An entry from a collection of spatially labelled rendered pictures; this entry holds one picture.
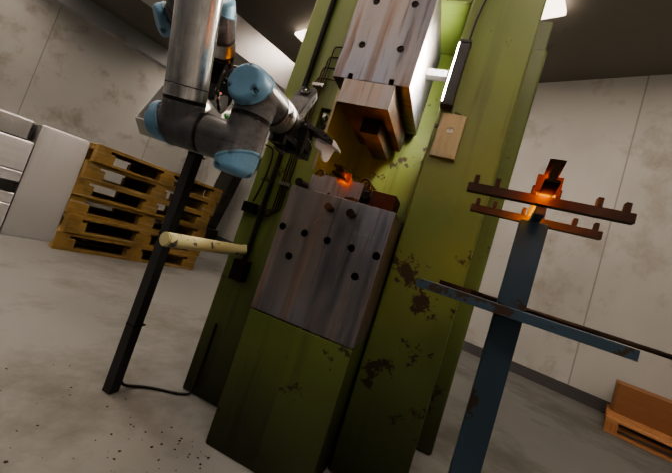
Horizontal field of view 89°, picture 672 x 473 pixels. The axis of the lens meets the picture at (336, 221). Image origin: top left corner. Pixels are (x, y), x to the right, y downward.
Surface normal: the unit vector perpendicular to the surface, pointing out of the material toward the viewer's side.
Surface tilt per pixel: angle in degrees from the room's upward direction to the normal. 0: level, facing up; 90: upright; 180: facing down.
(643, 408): 90
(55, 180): 90
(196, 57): 103
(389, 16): 90
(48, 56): 90
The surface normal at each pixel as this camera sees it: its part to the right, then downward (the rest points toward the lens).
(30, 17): 0.73, 0.19
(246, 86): -0.28, -0.16
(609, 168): -0.61, -0.25
